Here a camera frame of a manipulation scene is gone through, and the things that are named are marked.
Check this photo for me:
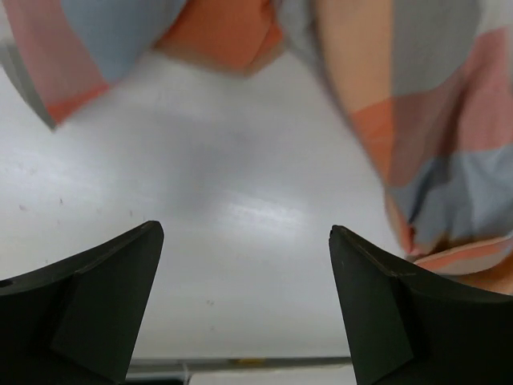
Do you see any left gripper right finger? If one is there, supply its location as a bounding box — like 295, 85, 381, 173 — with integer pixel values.
329, 225, 512, 384

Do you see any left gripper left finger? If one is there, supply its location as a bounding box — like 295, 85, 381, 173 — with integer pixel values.
1, 221, 164, 384

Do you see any checkered orange grey pillowcase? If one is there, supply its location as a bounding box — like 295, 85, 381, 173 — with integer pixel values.
1, 1, 512, 294

